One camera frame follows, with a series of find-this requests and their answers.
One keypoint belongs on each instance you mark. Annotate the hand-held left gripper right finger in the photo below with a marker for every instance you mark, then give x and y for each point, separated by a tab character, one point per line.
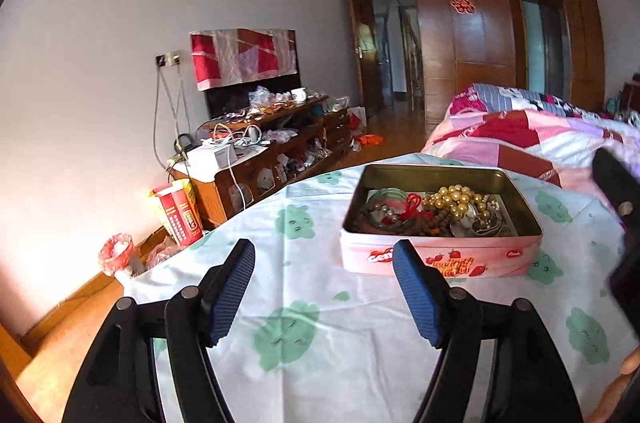
417	298

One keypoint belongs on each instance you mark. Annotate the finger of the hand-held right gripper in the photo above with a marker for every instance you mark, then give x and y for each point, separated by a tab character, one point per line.
615	183

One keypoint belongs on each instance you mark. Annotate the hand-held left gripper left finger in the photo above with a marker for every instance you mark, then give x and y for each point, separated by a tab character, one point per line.
227	293

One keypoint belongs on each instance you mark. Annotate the silver bangle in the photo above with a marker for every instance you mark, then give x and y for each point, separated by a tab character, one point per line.
472	229

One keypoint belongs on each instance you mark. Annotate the pink metal tin box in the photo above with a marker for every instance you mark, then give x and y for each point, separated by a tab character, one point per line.
500	260

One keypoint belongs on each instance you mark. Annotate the green jade bangle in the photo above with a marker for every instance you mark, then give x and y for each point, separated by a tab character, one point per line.
385	193

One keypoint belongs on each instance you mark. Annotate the crumpled clear plastic bag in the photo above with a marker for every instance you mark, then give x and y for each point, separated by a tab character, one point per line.
165	253

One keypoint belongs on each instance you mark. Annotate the dark wooden headboard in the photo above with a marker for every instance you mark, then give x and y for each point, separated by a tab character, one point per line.
631	95

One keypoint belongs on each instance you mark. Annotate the red yellow carton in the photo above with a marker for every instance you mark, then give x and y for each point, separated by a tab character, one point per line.
177	213

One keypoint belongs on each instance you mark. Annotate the white sheet with green clouds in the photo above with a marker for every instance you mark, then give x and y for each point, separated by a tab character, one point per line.
320	353

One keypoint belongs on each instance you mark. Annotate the bin with red bag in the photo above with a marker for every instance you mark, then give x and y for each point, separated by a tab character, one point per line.
117	255

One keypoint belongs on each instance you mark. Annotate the pink red patchwork quilt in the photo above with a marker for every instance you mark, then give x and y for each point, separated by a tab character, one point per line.
500	133

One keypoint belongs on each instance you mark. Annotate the white box appliance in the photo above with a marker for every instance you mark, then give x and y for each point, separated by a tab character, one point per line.
210	160

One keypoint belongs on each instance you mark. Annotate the striped floral quilt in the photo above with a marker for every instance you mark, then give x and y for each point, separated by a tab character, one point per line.
500	95

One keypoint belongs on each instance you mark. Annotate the orange plastic bag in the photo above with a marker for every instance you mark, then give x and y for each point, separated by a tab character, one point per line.
370	140

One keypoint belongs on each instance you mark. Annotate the wooden television cabinet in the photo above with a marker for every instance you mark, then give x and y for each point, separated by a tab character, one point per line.
300	125

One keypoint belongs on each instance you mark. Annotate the wooden wardrobe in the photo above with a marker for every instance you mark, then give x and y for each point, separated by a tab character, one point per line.
480	53

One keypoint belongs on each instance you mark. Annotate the white paper bag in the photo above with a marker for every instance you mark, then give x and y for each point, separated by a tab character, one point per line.
357	118

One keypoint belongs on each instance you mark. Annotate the black television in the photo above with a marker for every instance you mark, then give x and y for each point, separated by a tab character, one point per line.
225	100

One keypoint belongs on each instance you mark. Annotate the red white television cover cloth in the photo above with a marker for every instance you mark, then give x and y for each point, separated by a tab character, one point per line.
225	58

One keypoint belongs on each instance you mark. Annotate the red paper decal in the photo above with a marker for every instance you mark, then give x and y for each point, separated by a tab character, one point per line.
462	1

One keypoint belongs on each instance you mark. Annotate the dark wooden door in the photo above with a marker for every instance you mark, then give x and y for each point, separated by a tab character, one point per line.
367	53

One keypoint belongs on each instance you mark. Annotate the wall socket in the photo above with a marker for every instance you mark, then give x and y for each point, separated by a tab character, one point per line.
169	59

